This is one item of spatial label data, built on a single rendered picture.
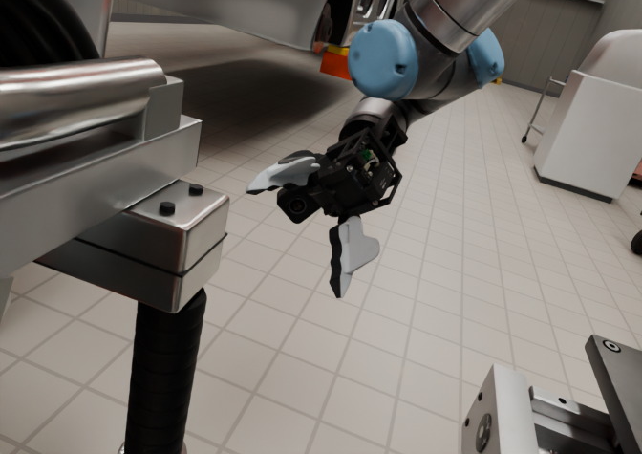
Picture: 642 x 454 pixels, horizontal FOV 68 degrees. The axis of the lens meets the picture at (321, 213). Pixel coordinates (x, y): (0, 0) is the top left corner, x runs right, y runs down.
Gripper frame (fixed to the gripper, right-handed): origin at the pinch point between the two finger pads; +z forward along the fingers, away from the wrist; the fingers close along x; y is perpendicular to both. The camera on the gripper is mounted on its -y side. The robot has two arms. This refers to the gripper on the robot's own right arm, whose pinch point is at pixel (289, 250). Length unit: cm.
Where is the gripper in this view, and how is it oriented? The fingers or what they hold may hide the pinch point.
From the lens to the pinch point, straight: 48.2
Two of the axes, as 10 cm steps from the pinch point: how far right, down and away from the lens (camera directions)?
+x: 5.9, 7.4, 3.3
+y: 7.1, -2.8, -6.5
